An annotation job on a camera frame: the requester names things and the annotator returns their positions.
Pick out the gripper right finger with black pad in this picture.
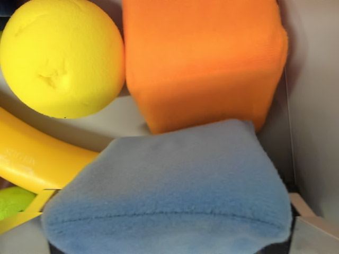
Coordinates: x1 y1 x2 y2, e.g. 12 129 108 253
287 182 339 254

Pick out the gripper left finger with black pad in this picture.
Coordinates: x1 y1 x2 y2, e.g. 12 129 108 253
0 189 106 254

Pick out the light blue plush pillow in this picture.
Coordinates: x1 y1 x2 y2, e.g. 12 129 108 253
41 119 293 254

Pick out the grey plastic bin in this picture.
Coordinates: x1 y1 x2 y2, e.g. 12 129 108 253
0 0 339 254

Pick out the green foam ball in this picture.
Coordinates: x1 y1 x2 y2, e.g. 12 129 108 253
0 186 37 221

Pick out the yellow toy banana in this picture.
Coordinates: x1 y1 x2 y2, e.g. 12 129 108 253
0 106 100 193

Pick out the yellow foam ball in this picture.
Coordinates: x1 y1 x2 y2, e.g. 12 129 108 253
0 0 126 119

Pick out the orange plush cube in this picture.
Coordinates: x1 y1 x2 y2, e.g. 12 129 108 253
121 0 289 135

